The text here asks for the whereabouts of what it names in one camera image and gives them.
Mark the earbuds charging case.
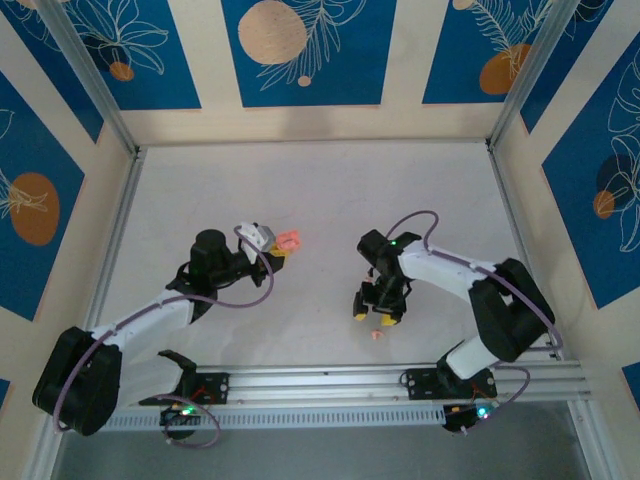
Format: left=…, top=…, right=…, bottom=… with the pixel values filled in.
left=276, top=228, right=303, bottom=254

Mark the black controller board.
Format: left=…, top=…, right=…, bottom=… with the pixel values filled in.
left=158, top=403, right=200, bottom=442
left=442, top=399, right=497, bottom=435

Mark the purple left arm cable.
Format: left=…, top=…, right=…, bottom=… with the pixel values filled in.
left=52, top=225, right=275, bottom=450

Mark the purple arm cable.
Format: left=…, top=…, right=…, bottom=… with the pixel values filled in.
left=385, top=210, right=564, bottom=436
left=52, top=225, right=275, bottom=450

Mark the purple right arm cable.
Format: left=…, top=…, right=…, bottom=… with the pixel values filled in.
left=385, top=210, right=564, bottom=436

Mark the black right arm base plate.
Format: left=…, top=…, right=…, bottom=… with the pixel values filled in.
left=402, top=367, right=500, bottom=402

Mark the long aluminium frame rail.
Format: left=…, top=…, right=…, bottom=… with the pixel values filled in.
left=42, top=360, right=592, bottom=415

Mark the aluminium side rail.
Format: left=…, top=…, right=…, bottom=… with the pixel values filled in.
left=73, top=147, right=147, bottom=372
left=485, top=142, right=532, bottom=274

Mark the slotted grey cable duct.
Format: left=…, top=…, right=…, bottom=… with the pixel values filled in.
left=62, top=405, right=449, bottom=434

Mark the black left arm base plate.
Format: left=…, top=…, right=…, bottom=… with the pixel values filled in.
left=138, top=372, right=232, bottom=406

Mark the aluminium frame post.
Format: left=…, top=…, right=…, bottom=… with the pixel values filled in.
left=27, top=409, right=69, bottom=480
left=37, top=0, right=142, bottom=157
left=485, top=0, right=586, bottom=151
left=567, top=399, right=601, bottom=480

